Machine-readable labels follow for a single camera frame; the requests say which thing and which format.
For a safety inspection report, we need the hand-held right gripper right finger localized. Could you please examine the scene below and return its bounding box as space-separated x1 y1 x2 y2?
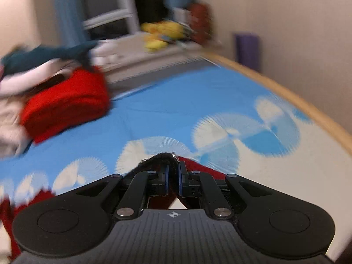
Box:
177 161 273 221

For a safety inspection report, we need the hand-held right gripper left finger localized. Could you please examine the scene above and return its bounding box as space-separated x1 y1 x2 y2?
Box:
75 165 170 221

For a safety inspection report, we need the red garment with black collar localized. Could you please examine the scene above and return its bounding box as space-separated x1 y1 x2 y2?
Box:
0 152 229 262

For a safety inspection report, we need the blue printed bedsheet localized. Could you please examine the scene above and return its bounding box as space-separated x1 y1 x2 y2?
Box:
0 65 317 207

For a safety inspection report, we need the folded red cloth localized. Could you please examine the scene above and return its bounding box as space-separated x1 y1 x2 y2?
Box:
20 66 112 144

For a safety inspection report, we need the purple box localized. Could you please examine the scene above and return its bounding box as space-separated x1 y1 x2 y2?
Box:
234 33 260 72

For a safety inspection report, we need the yellow plush toy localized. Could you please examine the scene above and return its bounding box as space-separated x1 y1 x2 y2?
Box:
141 21 185 52

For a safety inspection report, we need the red brown bag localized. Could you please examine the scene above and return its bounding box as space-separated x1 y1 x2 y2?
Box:
189 3 214 44

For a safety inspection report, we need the teal cloth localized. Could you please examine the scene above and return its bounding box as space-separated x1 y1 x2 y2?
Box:
1 41 100 75

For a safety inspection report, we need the wooden bed frame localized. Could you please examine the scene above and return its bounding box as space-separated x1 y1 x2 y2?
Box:
203 53 352 155

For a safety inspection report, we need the white shelf frame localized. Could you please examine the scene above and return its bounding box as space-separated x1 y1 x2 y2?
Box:
81 0 141 35

